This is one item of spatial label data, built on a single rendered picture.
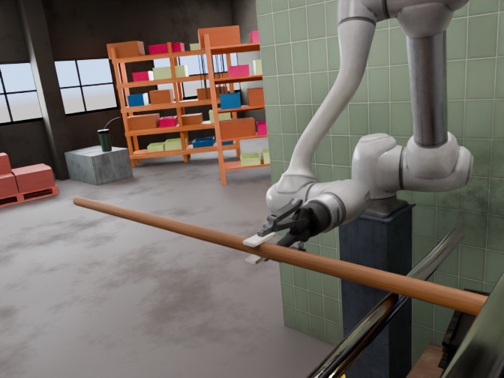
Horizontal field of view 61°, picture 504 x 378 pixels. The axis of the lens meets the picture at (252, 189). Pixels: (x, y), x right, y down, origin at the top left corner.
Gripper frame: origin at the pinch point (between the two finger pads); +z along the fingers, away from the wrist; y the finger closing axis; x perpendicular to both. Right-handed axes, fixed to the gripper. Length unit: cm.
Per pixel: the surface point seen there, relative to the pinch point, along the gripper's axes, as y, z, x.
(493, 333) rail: -24, 42, -52
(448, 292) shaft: -1.6, 1.2, -37.3
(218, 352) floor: 119, -74, 112
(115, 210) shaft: 0, 2, 53
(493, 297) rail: -24, 39, -51
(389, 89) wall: -21, -118, 27
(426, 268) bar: 1.8, -10.7, -29.6
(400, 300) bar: 2.1, 1.2, -30.0
